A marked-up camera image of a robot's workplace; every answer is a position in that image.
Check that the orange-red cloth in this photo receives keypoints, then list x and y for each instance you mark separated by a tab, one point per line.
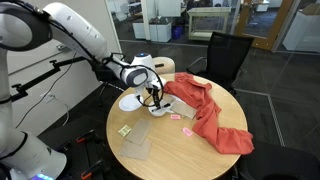
224	140

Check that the black mesh office chair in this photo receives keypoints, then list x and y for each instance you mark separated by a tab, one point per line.
225	55

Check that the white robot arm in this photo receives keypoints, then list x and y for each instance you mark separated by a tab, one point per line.
25	27

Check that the yellow-green sachet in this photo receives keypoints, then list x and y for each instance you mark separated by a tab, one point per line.
125	130

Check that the orange-handled black clamp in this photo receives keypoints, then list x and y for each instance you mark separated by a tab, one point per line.
89	135

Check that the brown paper napkin near bowl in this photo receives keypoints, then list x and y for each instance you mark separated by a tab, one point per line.
180	107

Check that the white plate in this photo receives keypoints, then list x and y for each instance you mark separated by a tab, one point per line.
129	103

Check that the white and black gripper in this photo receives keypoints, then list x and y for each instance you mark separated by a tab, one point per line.
155	90

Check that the light wooden side table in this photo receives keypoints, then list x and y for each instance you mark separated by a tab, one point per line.
203	21

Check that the pink sachet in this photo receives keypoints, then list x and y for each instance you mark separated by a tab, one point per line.
175	117
187	132

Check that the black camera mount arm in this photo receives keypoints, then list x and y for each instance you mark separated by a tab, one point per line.
22	88

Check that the white cabinet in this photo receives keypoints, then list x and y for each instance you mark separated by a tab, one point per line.
158	32

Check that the round wooden stool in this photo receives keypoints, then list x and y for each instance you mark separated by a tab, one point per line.
164	65

